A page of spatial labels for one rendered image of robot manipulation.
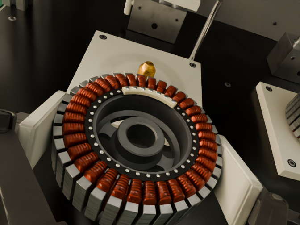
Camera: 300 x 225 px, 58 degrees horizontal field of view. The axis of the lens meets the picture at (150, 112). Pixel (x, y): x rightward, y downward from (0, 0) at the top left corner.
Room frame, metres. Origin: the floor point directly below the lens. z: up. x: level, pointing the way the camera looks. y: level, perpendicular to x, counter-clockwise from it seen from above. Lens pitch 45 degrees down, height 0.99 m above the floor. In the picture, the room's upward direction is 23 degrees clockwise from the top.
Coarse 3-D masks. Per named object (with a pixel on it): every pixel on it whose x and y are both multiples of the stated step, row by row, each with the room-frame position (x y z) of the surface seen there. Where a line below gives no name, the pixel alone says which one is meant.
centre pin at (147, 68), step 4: (144, 64) 0.24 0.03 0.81; (148, 64) 0.24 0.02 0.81; (152, 64) 0.25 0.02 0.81; (140, 68) 0.24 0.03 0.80; (144, 68) 0.24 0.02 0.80; (148, 68) 0.24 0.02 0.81; (152, 68) 0.24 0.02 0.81; (140, 72) 0.24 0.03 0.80; (144, 72) 0.24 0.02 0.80; (148, 72) 0.24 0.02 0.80; (152, 72) 0.24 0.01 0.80; (152, 76) 0.24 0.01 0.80
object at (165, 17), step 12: (144, 0) 0.36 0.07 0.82; (156, 0) 0.37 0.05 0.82; (132, 12) 0.36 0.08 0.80; (144, 12) 0.36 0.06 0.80; (156, 12) 0.36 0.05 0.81; (168, 12) 0.37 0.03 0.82; (180, 12) 0.37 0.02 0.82; (132, 24) 0.36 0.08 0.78; (144, 24) 0.36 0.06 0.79; (156, 24) 0.37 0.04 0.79; (168, 24) 0.37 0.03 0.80; (180, 24) 0.37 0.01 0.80; (156, 36) 0.37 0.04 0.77; (168, 36) 0.37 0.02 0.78
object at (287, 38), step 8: (280, 40) 0.45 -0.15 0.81; (288, 40) 0.43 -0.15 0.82; (280, 48) 0.43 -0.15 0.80; (288, 48) 0.41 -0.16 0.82; (296, 48) 0.41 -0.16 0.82; (272, 56) 0.44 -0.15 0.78; (280, 56) 0.42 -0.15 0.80; (288, 56) 0.40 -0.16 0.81; (296, 56) 0.41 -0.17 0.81; (272, 64) 0.42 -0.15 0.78; (280, 64) 0.40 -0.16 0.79; (288, 64) 0.40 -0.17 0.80; (296, 64) 0.41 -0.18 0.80; (272, 72) 0.41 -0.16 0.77; (280, 72) 0.40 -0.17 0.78; (288, 72) 0.41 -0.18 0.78; (296, 72) 0.41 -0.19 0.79; (288, 80) 0.41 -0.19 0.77; (296, 80) 0.41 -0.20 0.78
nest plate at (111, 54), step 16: (96, 32) 0.30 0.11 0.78; (96, 48) 0.27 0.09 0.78; (112, 48) 0.28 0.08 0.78; (128, 48) 0.30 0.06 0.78; (144, 48) 0.31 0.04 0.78; (80, 64) 0.23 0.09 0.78; (96, 64) 0.24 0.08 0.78; (112, 64) 0.25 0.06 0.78; (128, 64) 0.27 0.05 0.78; (160, 64) 0.29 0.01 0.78; (176, 64) 0.31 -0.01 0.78; (192, 64) 0.32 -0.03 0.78; (80, 80) 0.21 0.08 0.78; (176, 80) 0.27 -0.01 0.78; (192, 80) 0.29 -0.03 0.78; (192, 96) 0.26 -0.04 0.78
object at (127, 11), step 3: (126, 0) 0.37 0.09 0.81; (129, 0) 0.37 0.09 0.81; (132, 0) 0.37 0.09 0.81; (126, 3) 0.37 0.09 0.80; (129, 3) 0.37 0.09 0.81; (132, 3) 0.37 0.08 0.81; (126, 6) 0.37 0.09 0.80; (129, 6) 0.37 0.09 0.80; (132, 6) 0.37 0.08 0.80; (126, 9) 0.37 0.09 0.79; (129, 9) 0.37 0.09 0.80; (126, 12) 0.37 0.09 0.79; (129, 12) 0.37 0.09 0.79; (126, 15) 0.37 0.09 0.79
